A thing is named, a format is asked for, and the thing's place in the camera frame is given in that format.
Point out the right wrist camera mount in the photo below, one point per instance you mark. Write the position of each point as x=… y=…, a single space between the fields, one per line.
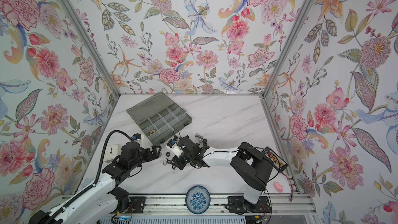
x=173 y=147

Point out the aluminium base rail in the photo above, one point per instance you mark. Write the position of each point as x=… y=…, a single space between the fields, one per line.
x=176 y=205

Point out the black remote with buttons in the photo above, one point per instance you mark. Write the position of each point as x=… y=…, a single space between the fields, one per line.
x=278 y=163

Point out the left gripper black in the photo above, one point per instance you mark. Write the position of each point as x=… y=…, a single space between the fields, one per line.
x=156 y=154

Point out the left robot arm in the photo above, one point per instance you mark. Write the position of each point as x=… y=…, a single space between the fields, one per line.
x=103 y=195

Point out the blue white patterned plate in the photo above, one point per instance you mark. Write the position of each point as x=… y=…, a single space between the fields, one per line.
x=197 y=200

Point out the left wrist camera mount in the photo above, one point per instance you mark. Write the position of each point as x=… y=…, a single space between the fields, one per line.
x=138 y=138

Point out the white square clock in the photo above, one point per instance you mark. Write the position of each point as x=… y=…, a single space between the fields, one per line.
x=111 y=152

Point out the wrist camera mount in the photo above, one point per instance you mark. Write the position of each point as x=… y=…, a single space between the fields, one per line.
x=138 y=138
x=173 y=147

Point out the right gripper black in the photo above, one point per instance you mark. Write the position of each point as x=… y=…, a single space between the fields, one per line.
x=178 y=163

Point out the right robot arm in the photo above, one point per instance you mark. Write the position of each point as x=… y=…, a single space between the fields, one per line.
x=252 y=165

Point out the grey plastic organizer box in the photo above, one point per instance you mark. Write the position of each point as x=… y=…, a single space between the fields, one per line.
x=160 y=113

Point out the pink eraser toy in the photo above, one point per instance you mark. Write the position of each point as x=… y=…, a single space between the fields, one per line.
x=278 y=187

